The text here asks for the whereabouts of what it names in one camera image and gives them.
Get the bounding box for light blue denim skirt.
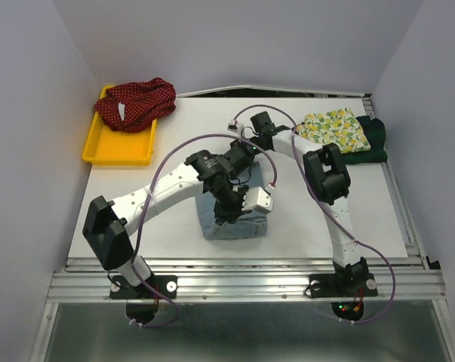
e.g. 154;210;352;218
193;150;267;241

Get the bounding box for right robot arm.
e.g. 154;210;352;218
214;112;371;297

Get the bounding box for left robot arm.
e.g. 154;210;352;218
82;150;248;297

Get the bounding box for lemon print skirt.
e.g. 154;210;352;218
296;108;371;154

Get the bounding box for red polka dot skirt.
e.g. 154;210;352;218
94;78;177;133

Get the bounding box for yellow plastic tray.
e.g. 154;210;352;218
81;84;158;167

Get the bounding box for dark green skirt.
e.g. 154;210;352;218
343;115;388;165

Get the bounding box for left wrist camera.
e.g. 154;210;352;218
241;184;275;214

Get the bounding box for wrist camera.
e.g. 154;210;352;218
227;119;244;133
241;184;275;214

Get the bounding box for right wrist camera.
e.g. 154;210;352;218
227;119;244;133

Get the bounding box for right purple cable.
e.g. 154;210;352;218
229;104;396;326

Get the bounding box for purple cable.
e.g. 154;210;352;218
127;133;280;328
229;104;396;326

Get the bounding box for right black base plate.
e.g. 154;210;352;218
303;273;378;323

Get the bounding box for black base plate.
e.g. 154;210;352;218
107;273;180;329
303;273;378;323

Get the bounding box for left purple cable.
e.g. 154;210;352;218
127;133;280;328

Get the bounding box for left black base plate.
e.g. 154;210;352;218
107;273;180;329

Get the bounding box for aluminium rail frame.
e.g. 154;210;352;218
31;97;455;361

